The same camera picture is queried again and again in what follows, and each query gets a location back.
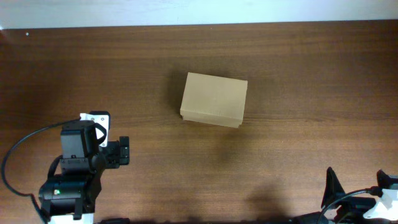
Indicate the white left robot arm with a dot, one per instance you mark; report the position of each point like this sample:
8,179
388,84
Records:
74,178

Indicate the brown cardboard box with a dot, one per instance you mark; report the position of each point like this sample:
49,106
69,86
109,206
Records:
214,100

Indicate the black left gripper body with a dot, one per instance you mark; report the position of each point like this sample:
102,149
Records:
123,150

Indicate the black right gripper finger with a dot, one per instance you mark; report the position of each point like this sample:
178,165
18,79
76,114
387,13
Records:
333,188
386,181

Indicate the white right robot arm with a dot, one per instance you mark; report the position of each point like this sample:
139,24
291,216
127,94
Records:
347,209

